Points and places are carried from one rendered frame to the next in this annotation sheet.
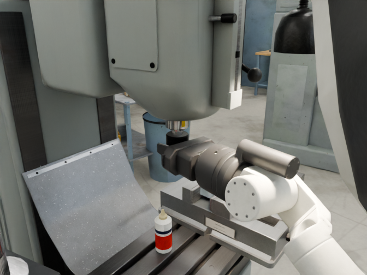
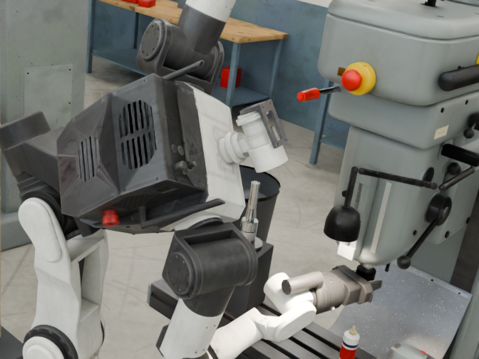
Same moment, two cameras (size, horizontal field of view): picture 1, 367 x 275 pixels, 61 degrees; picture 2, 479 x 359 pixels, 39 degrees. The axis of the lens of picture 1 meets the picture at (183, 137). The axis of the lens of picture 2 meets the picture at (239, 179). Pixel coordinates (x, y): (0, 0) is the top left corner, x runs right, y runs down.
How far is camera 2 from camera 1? 1.55 m
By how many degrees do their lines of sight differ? 82
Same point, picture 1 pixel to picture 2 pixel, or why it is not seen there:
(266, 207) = (267, 290)
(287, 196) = (281, 303)
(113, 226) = (385, 344)
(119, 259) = (329, 335)
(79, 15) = not seen: hidden behind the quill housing
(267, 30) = not seen: outside the picture
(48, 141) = not seen: hidden behind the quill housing
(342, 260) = (237, 323)
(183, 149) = (339, 270)
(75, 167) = (408, 278)
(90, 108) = (452, 243)
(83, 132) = (436, 258)
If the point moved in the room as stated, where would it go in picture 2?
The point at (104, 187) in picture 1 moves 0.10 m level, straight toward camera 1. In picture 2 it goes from (415, 315) to (383, 316)
